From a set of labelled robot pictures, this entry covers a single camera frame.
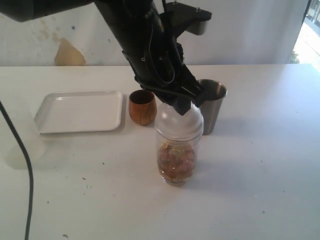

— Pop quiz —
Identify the stainless steel cup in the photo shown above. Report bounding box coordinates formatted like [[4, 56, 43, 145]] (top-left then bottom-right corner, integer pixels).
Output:
[[198, 79, 228, 136]]

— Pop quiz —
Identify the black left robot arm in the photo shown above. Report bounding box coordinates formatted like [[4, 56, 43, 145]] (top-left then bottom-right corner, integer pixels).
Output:
[[0, 0, 212, 115]]

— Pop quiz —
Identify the clear plastic dome lid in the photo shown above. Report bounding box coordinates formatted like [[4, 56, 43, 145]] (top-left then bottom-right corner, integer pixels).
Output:
[[154, 103, 204, 141]]

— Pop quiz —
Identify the frosted translucent plastic cup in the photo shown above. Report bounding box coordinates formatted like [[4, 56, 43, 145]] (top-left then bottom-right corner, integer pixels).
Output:
[[0, 96, 46, 171]]

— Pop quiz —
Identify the pile of wooden blocks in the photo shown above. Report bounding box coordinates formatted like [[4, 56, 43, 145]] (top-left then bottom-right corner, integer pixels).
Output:
[[157, 144, 197, 183]]

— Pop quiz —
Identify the brown wooden cup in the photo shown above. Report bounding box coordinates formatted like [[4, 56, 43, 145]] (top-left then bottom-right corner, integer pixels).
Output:
[[128, 89, 157, 126]]

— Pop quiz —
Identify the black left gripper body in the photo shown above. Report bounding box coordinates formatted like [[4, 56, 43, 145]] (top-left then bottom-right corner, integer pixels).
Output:
[[122, 34, 200, 105]]

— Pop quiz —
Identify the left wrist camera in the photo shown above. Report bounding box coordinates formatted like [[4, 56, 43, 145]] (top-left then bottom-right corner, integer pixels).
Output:
[[160, 1, 212, 38]]

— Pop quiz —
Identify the white rectangular tray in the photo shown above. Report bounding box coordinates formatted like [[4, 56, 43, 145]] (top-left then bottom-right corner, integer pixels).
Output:
[[34, 90, 123, 135]]

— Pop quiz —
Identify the clear plastic shaker cup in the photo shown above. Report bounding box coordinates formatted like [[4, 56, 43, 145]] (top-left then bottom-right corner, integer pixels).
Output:
[[156, 132, 202, 186]]

